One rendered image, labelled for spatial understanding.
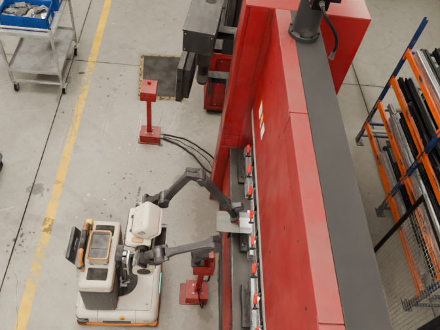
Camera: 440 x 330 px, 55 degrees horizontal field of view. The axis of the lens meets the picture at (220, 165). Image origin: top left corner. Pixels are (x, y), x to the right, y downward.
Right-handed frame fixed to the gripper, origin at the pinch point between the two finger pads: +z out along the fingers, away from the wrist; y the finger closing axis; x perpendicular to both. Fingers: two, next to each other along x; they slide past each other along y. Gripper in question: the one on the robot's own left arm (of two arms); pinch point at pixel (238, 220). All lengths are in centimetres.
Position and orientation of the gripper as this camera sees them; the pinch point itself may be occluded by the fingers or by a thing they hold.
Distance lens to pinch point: 324.5
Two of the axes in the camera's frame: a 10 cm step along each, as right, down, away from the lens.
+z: 3.5, 5.8, 7.3
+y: 0.1, -7.8, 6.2
